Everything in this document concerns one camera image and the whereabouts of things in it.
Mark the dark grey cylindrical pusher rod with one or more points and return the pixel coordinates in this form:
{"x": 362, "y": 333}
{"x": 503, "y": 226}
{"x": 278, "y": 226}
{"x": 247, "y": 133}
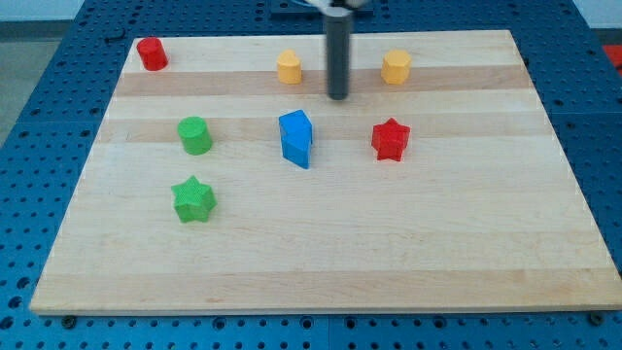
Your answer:
{"x": 338, "y": 27}

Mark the red star block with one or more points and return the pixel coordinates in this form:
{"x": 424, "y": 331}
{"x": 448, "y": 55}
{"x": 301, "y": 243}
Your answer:
{"x": 390, "y": 139}

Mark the green star block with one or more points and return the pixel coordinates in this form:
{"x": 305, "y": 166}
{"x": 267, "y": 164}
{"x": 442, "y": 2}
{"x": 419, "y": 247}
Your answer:
{"x": 193, "y": 200}

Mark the yellow teardrop block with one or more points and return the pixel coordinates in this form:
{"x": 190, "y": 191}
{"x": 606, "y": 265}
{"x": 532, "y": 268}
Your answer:
{"x": 289, "y": 70}

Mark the yellow hexagon block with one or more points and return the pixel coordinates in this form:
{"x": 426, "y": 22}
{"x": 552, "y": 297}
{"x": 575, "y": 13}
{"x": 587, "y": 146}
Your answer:
{"x": 396, "y": 67}

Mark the blue pentagon block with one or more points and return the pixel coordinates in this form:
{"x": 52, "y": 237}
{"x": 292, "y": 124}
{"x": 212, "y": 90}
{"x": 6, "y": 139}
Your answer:
{"x": 296, "y": 134}

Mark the green cylinder block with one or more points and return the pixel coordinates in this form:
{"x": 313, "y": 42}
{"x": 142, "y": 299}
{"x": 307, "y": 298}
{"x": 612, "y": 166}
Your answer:
{"x": 195, "y": 136}

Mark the red cylinder block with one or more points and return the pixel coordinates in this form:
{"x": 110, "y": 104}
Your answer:
{"x": 152, "y": 54}

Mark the light wooden board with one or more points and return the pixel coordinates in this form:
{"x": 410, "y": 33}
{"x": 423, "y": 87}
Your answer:
{"x": 482, "y": 214}

